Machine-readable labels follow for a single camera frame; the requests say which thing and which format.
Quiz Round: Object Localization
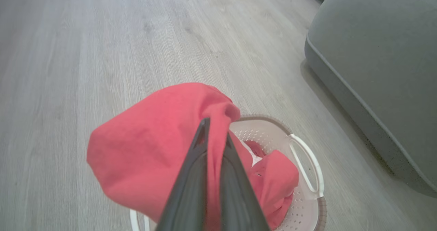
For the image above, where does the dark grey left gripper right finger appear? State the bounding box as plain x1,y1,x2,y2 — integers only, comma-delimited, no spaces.
220,133,271,231

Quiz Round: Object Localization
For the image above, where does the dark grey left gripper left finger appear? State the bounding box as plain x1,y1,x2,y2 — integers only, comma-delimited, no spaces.
155,118,210,231

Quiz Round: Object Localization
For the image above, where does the red garment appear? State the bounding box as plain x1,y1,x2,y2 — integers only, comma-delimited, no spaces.
86,82,299,231

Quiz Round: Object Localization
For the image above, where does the cream plastic laundry basket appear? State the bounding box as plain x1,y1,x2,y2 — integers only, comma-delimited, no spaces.
130,115,327,231

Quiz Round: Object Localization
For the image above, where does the grey fabric sofa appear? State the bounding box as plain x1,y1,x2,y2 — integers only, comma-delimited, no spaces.
305,0,437,194

